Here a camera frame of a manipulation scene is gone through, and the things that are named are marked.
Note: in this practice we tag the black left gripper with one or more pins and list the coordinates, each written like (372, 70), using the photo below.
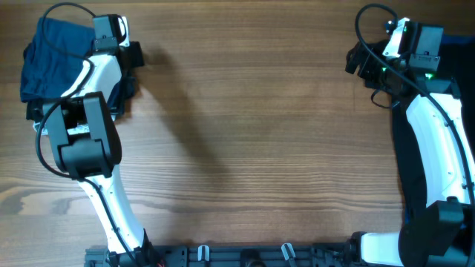
(138, 58)

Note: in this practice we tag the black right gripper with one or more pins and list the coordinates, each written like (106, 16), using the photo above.
(365, 71)

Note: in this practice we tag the blue shorts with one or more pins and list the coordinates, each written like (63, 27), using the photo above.
(46, 73)

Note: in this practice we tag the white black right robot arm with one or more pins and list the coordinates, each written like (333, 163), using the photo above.
(416, 66)

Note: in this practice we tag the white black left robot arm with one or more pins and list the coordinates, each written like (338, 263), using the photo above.
(86, 146)

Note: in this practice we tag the folded black trousers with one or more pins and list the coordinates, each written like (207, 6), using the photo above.
(121, 92)

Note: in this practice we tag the black t-shirt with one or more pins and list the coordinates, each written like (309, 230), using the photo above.
(432, 148)

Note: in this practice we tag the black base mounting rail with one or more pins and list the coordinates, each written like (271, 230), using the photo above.
(318, 255)

